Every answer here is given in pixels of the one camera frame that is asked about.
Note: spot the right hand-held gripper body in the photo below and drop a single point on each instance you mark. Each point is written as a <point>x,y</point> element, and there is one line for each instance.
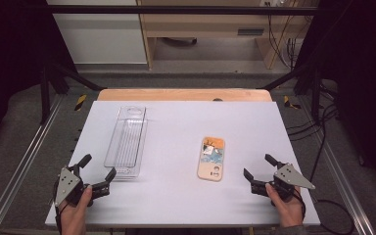
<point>290,178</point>

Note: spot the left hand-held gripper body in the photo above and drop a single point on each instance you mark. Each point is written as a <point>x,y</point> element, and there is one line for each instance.
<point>67,184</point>

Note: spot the clear plastic tray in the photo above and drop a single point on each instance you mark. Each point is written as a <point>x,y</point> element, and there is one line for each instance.
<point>127,143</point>

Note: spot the phone with illustrated case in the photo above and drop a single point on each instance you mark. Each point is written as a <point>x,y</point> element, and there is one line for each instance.
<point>211,160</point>

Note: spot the person's left hand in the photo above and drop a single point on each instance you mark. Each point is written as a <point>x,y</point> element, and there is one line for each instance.
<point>75,213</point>

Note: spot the person's right hand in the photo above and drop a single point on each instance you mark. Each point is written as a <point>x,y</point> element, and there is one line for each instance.
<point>287,209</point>

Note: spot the yellow and black tape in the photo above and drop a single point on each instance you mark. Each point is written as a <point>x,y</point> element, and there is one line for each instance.
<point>80,103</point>
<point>288,103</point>

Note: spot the white table board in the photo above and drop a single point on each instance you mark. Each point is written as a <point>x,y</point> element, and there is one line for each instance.
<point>176,196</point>

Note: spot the black metal stand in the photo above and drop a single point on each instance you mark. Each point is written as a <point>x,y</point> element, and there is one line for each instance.
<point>315,94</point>
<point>44,94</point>

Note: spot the light wooden table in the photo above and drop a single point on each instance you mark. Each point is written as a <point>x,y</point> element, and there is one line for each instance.
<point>176,94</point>

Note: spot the white cabinet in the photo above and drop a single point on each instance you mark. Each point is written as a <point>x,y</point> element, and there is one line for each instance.
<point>101,39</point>

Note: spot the wooden desk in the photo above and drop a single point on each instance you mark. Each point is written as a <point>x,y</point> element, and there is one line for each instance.
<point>209,23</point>

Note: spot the aluminium rail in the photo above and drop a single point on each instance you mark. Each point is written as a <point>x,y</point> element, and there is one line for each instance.
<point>342,182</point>
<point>23,166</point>

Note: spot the black horizontal frame bar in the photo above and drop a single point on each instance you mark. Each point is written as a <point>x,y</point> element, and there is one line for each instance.
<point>176,9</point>

